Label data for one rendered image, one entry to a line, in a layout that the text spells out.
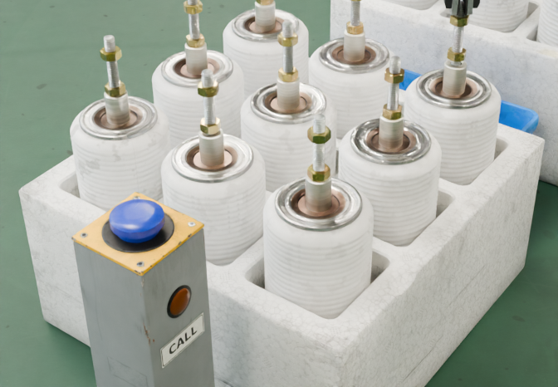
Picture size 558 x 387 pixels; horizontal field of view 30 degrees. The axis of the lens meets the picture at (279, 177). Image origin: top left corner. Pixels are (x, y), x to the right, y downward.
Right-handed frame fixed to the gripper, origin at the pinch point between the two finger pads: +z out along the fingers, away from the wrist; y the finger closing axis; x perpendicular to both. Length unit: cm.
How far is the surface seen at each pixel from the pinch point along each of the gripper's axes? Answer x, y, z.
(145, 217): -30.9, -26.9, 2.6
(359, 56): 6.0, -9.1, 10.0
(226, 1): 72, -27, 35
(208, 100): -12.5, -23.5, 4.0
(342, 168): -10.9, -11.6, 12.5
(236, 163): -13.2, -21.3, 10.2
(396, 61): -9.9, -7.0, 1.7
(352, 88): 2.3, -9.9, 11.7
